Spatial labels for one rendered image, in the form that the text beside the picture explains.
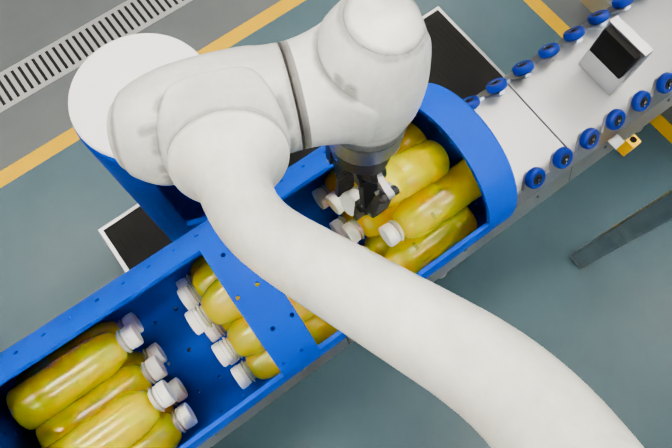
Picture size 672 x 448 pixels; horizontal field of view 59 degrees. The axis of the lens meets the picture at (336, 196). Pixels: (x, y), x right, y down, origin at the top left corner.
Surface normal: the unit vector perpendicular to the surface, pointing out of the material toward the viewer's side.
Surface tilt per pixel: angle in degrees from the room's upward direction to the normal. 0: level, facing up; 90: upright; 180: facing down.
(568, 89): 0
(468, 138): 7
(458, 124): 3
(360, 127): 87
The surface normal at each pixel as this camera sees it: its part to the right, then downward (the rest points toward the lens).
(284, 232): -0.18, -0.60
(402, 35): 0.25, -0.11
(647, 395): 0.02, -0.34
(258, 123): 0.56, 0.12
